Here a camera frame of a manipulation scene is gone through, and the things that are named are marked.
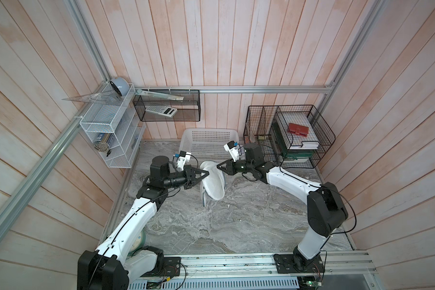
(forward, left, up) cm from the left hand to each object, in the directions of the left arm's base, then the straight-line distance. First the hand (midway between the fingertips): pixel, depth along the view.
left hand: (208, 176), depth 69 cm
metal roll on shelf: (+14, +46, +2) cm, 48 cm away
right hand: (+12, -4, -9) cm, 16 cm away
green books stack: (+25, -44, -17) cm, 53 cm away
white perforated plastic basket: (+43, +2, -28) cm, 51 cm away
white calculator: (+44, +26, -1) cm, 51 cm away
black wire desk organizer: (+52, -32, -22) cm, 65 cm away
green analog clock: (-19, +31, -26) cm, 44 cm away
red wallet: (+33, -47, -5) cm, 58 cm away
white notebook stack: (+24, -42, -5) cm, 49 cm away
